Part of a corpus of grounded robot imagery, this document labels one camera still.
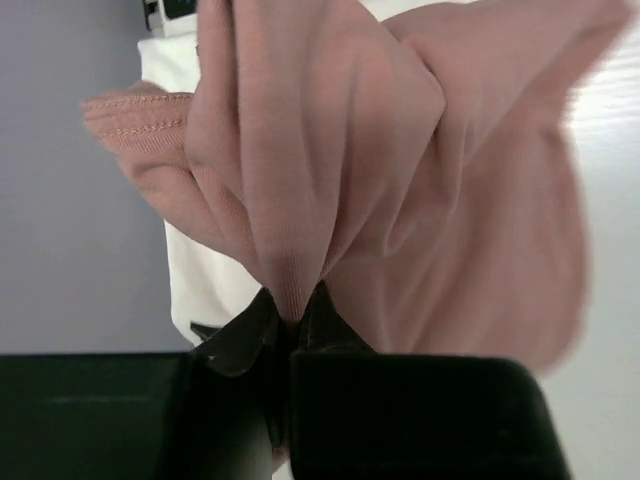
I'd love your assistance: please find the folded white t shirt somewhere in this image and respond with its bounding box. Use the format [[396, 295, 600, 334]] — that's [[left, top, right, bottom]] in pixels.
[[138, 32, 260, 345]]

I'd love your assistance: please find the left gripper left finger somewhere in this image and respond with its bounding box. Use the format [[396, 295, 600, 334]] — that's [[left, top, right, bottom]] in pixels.
[[193, 289, 290, 449]]

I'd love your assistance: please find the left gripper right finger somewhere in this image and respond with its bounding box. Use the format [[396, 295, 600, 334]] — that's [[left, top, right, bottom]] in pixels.
[[292, 281, 375, 355]]

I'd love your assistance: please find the pink t shirt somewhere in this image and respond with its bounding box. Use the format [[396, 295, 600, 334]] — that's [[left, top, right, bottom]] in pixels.
[[83, 1, 634, 371]]

